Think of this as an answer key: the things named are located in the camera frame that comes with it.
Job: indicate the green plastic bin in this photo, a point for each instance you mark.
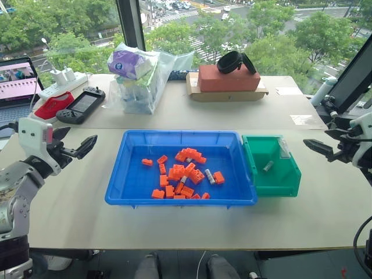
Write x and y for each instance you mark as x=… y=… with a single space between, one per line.
x=279 y=181

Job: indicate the purple tissue pack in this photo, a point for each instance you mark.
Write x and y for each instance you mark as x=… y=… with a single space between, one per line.
x=128 y=64

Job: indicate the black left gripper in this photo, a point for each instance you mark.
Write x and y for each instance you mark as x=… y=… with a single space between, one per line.
x=59 y=155

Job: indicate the red and white shoe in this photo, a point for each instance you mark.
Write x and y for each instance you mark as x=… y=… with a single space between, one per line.
x=52 y=106

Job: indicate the orange plastic arch brick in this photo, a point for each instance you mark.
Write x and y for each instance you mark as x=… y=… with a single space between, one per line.
x=190 y=153

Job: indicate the open laptop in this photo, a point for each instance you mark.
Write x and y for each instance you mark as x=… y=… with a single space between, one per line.
x=14 y=84

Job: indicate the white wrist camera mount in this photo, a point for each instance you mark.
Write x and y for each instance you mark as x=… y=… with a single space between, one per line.
x=361 y=145
x=32 y=136

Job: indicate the blue plastic tray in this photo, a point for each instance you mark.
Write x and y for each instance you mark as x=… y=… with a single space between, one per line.
x=130 y=180

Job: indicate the white power strip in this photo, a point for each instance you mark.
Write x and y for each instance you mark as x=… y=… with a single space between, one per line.
x=69 y=82

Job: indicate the black monitor clamp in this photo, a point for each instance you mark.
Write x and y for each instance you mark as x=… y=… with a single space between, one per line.
x=329 y=109

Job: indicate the dark rounded shape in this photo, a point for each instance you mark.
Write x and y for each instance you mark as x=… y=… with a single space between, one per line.
x=222 y=267
x=147 y=266

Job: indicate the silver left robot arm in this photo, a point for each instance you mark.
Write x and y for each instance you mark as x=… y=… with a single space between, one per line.
x=17 y=186

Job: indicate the white charger plug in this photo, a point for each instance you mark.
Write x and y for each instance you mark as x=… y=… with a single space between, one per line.
x=59 y=77
x=70 y=74

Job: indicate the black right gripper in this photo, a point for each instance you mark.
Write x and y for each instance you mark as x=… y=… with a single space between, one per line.
x=347 y=148

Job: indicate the clear plastic label holder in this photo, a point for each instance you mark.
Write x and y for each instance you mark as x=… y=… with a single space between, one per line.
x=284 y=149

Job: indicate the white water bottle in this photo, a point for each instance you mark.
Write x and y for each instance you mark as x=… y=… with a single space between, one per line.
x=322 y=91

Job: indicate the brown cardboard box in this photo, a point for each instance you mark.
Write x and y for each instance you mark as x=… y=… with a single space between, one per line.
x=226 y=96

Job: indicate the grey and orange plastic part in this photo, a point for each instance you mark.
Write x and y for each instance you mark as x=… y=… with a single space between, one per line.
x=182 y=180

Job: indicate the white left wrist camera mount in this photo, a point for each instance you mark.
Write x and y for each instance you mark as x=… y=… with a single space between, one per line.
x=32 y=136

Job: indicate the black handheld game console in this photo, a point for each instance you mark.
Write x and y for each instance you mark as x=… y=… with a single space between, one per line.
x=81 y=104

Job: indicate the black window pillar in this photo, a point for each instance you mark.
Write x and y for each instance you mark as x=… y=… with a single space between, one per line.
x=130 y=23

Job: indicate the red brick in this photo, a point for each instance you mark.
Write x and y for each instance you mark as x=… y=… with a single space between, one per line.
x=229 y=80

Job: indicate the black monitor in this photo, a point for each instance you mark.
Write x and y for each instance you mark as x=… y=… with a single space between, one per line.
x=353 y=78

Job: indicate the blue patterned packet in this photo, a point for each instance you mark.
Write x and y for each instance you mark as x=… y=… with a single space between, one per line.
x=178 y=74

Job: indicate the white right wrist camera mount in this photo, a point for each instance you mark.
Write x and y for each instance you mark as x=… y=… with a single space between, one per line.
x=361 y=145

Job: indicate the clear plastic bag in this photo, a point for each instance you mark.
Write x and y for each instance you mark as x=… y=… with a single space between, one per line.
x=139 y=93

